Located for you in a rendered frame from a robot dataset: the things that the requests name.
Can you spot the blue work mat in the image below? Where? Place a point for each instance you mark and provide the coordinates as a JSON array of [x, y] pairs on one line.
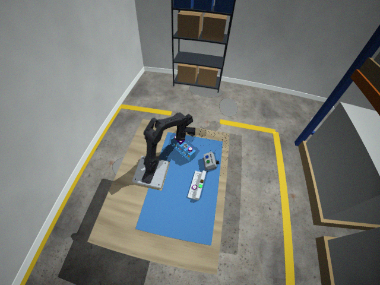
[[170, 212]]

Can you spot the grey key panel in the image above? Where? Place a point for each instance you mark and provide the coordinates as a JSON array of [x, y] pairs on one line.
[[209, 161]]

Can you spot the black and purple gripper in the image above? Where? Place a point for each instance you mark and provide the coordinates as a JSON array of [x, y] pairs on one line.
[[179, 138]]

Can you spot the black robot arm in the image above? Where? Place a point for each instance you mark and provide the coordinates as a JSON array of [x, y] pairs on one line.
[[154, 136]]

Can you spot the white rectangular console with lamps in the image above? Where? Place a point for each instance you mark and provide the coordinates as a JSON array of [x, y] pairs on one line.
[[198, 180]]

